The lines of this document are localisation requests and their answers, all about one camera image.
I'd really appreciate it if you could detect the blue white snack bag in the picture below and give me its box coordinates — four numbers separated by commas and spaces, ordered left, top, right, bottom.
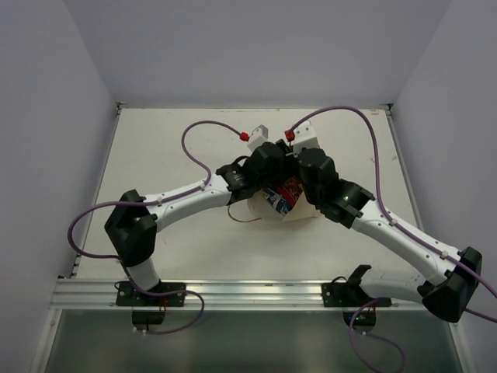
262, 187, 295, 216

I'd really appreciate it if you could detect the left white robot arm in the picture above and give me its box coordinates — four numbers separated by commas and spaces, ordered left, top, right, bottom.
104, 141, 288, 292

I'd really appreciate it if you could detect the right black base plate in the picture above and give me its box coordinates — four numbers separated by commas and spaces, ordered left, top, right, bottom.
321, 276, 373, 308

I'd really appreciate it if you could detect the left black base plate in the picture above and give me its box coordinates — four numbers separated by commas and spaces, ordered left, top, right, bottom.
115, 281, 186, 308

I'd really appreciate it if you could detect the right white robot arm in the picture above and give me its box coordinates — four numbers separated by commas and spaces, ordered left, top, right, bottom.
296, 148, 482, 322

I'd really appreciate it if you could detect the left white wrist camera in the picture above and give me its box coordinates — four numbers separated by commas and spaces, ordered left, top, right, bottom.
239, 125, 269, 152

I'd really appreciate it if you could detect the brown paper bag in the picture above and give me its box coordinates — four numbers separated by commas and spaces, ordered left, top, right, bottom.
227, 188, 321, 224

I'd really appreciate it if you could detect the large red snack bag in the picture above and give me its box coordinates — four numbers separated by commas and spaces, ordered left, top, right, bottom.
276, 176, 304, 207

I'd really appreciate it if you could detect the aluminium mounting rail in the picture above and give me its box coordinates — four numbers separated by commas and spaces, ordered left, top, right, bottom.
48, 277, 428, 312

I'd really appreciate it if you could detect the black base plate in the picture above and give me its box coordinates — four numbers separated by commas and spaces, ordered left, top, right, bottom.
115, 281, 186, 308
321, 276, 373, 308

